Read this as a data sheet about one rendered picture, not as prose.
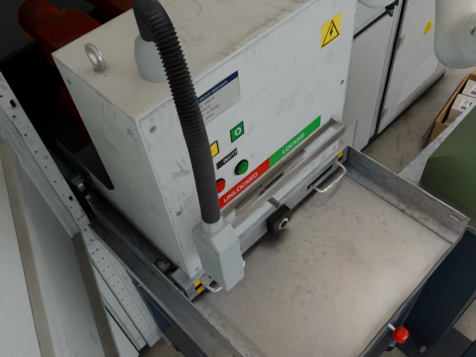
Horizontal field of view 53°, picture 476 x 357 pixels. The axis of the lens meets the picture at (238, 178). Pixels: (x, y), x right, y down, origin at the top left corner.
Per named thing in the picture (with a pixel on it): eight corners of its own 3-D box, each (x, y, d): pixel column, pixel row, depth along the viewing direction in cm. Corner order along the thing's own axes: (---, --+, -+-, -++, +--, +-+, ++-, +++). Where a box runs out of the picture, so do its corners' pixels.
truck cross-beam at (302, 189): (346, 159, 123) (348, 144, 119) (190, 302, 103) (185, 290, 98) (331, 149, 126) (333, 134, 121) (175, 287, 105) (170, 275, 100)
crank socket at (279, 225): (292, 222, 112) (292, 210, 108) (275, 237, 110) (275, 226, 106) (283, 214, 114) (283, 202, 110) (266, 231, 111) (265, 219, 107)
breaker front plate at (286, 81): (340, 154, 119) (365, -28, 81) (195, 283, 100) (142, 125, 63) (336, 151, 120) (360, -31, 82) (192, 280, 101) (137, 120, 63)
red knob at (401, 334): (409, 336, 101) (412, 331, 98) (400, 347, 100) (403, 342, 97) (391, 321, 103) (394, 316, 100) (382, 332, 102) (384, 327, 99)
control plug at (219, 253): (245, 275, 90) (238, 227, 76) (227, 293, 88) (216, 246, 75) (217, 251, 94) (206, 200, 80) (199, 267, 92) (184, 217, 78)
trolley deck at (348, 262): (461, 238, 115) (469, 225, 111) (290, 444, 91) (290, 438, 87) (260, 110, 148) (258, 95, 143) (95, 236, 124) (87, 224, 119)
